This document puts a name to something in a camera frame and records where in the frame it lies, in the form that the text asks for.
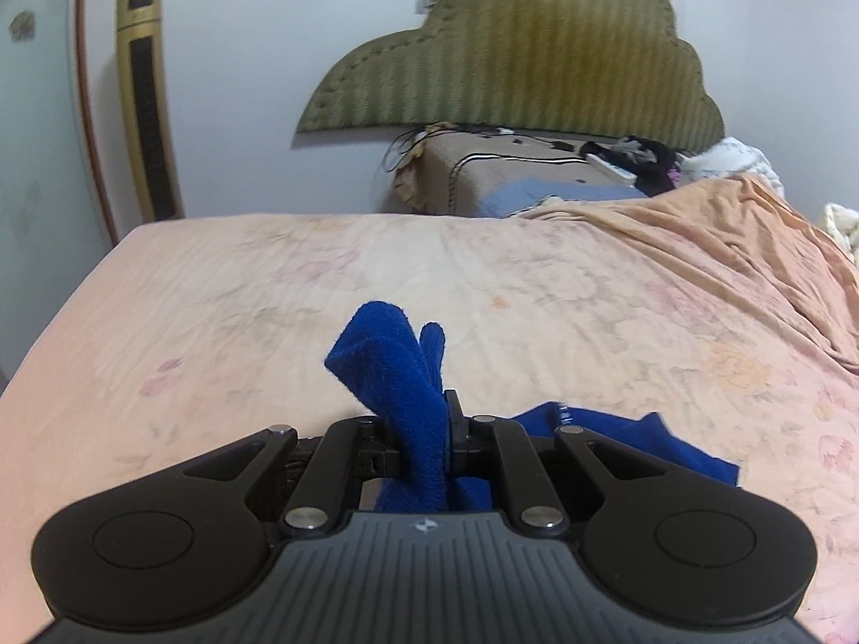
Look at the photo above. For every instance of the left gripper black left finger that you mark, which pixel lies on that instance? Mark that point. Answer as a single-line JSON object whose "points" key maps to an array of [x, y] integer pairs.
{"points": [[176, 546]]}

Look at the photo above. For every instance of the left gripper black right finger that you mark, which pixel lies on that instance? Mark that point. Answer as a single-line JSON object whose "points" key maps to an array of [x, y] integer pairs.
{"points": [[664, 541]]}

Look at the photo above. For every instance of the blue beaded v-neck sweater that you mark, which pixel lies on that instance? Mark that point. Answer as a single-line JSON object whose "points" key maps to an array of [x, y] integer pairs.
{"points": [[396, 374]]}

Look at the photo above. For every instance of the black clothes pile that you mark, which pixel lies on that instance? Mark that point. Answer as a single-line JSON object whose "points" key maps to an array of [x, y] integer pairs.
{"points": [[655, 166]]}

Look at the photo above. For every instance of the pink floral bed sheet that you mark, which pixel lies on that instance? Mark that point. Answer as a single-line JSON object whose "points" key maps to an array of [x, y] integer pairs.
{"points": [[717, 306]]}

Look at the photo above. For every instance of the frosted glass wardrobe door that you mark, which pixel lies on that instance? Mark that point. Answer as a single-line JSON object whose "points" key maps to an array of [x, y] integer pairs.
{"points": [[53, 232]]}

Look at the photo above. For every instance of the cream blanket at right edge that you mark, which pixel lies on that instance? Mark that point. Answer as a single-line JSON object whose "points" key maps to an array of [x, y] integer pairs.
{"points": [[842, 225]]}

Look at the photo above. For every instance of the white quilt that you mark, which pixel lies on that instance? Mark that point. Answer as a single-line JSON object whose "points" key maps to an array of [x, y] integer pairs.
{"points": [[730, 156]]}

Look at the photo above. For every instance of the gold tower fan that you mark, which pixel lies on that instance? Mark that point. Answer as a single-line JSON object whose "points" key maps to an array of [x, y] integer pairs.
{"points": [[142, 90]]}

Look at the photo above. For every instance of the olive green padded headboard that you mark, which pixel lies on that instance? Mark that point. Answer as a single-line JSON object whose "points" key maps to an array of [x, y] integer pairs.
{"points": [[607, 68]]}

